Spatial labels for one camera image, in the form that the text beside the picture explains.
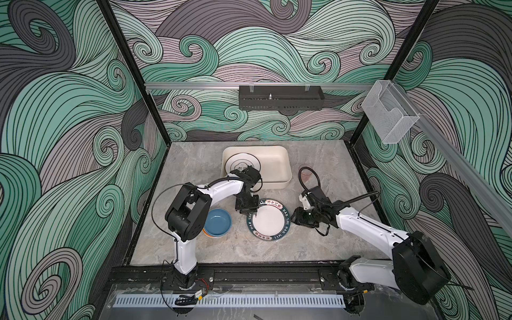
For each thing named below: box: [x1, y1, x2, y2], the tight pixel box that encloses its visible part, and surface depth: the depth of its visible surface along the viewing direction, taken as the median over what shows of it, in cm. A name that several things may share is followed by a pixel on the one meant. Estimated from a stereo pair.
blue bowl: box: [202, 208, 233, 238], surface depth 80 cm
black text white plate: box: [224, 152, 262, 174], surface depth 112 cm
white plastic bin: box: [220, 145, 292, 190], surface depth 111 cm
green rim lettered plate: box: [246, 198, 292, 242], surface depth 89 cm
